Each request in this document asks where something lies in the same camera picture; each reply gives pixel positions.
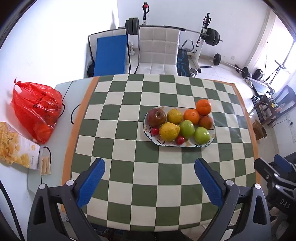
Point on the green white checkered tablecloth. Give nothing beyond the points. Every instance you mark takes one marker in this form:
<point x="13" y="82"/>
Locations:
<point x="146" y="185"/>

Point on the red plastic bag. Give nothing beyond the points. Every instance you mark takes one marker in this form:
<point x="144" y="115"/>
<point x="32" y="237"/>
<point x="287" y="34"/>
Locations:
<point x="37" y="108"/>

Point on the barbell on floor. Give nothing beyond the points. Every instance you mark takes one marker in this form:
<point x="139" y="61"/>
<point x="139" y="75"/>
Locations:
<point x="244" y="71"/>

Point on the dark red-brown round fruit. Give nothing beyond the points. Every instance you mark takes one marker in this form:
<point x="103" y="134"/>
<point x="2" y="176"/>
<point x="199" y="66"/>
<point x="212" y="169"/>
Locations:
<point x="206" y="122"/>

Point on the oval floral ceramic plate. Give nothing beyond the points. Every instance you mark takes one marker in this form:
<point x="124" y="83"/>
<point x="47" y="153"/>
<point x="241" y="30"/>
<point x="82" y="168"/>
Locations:
<point x="189" y="143"/>

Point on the cherry tomato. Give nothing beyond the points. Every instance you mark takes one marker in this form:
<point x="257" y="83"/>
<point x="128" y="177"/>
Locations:
<point x="155" y="131"/>
<point x="180" y="140"/>

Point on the green apple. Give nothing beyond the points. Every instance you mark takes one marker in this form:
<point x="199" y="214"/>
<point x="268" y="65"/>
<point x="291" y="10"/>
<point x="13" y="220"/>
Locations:
<point x="187" y="129"/>
<point x="201" y="135"/>

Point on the pear-shaped yellow lemon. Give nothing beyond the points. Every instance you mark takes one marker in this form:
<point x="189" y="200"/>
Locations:
<point x="169" y="131"/>

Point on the black blue bag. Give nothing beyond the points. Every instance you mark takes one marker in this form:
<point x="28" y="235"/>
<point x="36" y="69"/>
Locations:
<point x="183" y="63"/>

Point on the yellow snack box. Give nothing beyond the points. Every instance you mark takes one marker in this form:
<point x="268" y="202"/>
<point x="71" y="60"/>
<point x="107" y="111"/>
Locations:
<point x="15" y="148"/>

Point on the orange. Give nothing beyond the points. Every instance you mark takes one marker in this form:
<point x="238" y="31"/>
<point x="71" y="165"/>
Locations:
<point x="192" y="115"/>
<point x="203" y="107"/>

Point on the small wooden stool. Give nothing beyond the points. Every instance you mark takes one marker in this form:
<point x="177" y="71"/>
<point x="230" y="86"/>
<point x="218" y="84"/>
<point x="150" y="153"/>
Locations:
<point x="259" y="130"/>

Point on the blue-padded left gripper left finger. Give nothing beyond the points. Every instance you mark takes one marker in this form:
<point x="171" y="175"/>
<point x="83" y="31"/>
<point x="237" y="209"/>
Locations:
<point x="45" y="222"/>

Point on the dark red apple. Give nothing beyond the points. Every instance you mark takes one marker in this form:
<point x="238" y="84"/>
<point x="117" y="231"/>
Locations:
<point x="156" y="117"/>

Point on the round yellow lemon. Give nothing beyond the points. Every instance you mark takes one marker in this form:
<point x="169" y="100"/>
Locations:
<point x="174" y="116"/>

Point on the blue-seated chair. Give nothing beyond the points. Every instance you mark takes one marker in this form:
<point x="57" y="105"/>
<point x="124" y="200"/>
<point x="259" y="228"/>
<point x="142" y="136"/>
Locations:
<point x="109" y="53"/>

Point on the small paper packet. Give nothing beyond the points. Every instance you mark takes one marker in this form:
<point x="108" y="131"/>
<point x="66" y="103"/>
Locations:
<point x="45" y="166"/>

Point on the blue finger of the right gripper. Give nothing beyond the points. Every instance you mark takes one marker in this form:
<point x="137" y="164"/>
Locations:
<point x="283" y="163"/>

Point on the white padded chair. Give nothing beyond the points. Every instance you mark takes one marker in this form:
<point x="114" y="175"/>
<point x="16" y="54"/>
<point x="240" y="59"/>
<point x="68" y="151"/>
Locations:
<point x="158" y="50"/>

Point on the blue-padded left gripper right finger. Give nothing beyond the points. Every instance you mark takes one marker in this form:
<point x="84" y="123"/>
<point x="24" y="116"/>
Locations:
<point x="242" y="209"/>

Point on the white weight bench rack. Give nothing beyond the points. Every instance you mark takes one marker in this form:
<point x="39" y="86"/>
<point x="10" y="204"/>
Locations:
<point x="195" y="52"/>

